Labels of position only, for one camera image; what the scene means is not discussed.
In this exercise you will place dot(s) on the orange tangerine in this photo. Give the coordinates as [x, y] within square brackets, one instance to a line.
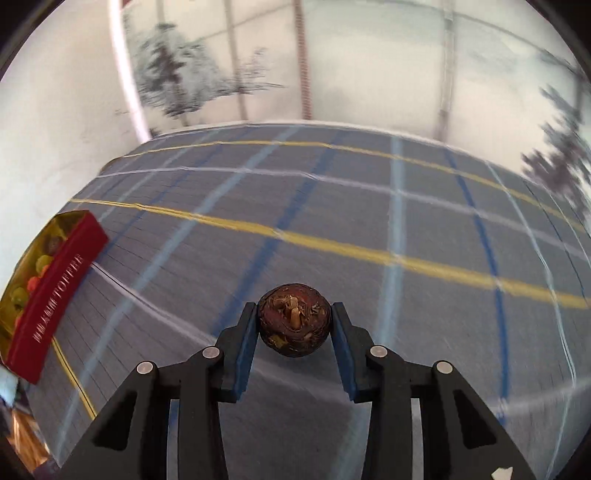
[32, 283]

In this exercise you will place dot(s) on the grey plaid tablecloth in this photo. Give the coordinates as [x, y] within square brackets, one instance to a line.
[439, 255]

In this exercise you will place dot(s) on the green fruit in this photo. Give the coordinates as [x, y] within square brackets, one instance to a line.
[42, 263]
[19, 298]

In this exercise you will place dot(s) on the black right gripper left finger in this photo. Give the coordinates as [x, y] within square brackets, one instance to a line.
[128, 438]

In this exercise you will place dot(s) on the wooden chair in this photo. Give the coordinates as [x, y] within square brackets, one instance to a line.
[27, 441]

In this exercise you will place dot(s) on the gold and red toffee tin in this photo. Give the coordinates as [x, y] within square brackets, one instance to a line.
[74, 239]

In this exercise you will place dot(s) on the landscape painted folding screen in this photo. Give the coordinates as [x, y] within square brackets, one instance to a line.
[494, 78]

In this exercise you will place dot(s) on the brown mangosteen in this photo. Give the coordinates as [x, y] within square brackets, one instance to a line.
[294, 319]

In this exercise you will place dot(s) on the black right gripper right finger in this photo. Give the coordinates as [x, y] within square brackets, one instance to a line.
[462, 438]

